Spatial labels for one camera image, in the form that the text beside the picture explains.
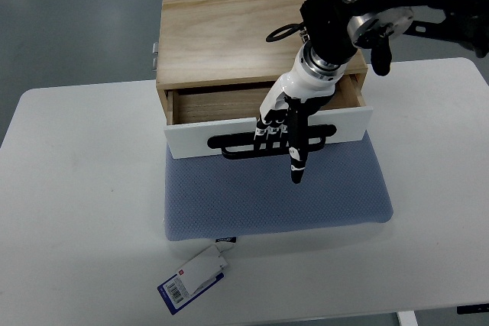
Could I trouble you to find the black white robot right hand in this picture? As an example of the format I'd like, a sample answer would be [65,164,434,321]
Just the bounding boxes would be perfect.
[254,41,351,184]

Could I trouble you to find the white drawer black handle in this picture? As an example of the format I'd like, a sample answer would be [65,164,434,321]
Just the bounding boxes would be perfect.
[163,73,374,161]

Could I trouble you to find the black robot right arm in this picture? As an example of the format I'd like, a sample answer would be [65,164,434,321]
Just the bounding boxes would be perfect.
[266,0,488,76]

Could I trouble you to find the wooden drawer cabinet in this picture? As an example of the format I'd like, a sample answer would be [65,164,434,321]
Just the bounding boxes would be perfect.
[155,0,368,125]

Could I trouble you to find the blue grey mesh cushion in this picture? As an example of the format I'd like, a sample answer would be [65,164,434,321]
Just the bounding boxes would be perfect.
[164,135,393,241]

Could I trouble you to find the metal hinge latch on cabinet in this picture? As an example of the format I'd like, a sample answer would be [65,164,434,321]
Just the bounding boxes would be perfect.
[152,41,159,72]

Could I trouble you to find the white blue product tag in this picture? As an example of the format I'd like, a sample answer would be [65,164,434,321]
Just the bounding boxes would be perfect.
[157,244,228,315]

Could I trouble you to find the black table control panel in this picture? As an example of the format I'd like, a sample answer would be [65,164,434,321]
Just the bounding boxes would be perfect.
[456,303,489,315]

